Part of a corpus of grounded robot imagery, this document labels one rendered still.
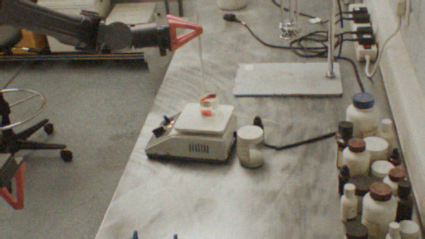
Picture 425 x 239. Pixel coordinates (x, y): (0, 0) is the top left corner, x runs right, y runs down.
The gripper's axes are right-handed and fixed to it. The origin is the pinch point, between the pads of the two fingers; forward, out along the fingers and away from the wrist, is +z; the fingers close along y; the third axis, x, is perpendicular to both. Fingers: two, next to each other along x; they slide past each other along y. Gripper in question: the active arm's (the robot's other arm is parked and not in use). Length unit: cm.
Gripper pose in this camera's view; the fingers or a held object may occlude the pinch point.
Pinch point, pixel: (198, 29)
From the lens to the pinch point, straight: 133.0
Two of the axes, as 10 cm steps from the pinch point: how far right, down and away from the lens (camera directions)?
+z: 9.9, -1.3, 1.0
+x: 0.7, 8.7, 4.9
